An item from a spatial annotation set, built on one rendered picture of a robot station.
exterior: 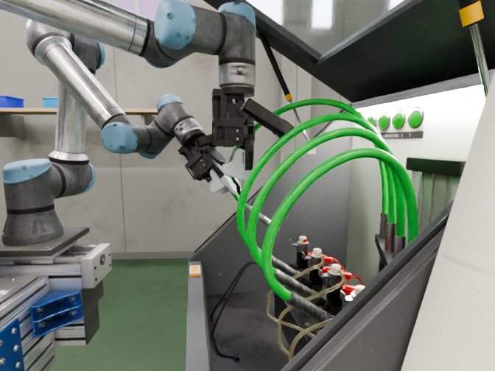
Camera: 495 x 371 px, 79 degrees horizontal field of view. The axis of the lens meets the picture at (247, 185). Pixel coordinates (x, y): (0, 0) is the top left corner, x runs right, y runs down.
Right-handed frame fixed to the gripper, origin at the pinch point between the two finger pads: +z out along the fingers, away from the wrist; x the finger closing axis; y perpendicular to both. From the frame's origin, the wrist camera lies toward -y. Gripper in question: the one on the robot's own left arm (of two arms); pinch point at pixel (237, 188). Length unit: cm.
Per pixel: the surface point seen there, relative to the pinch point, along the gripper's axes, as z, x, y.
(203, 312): 19.9, 9.3, 20.2
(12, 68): -304, -101, 155
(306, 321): 33.1, 8.3, 1.6
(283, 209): 18.1, 30.2, -13.5
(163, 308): -17, -132, 153
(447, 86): 13.8, 1.2, -47.3
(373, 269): 36.1, -30.6, -9.6
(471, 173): 28, 32, -32
